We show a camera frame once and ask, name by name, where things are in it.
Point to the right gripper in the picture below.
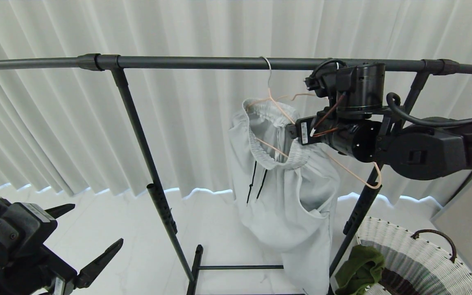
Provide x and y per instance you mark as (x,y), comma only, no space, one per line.
(342,139)

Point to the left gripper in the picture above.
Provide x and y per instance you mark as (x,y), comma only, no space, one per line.
(39,274)

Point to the pale grey shorts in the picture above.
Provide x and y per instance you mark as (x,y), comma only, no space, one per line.
(289,196)

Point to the green garment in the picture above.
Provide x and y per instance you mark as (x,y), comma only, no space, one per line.
(359,266)

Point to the white laundry basket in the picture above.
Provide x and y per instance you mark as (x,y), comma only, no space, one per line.
(408,254)

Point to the black clothes rack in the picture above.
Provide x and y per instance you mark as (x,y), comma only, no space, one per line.
(203,62)

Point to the white curtain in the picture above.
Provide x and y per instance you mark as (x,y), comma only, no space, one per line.
(203,131)

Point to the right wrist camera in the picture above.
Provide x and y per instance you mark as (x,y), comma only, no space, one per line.
(322,84)

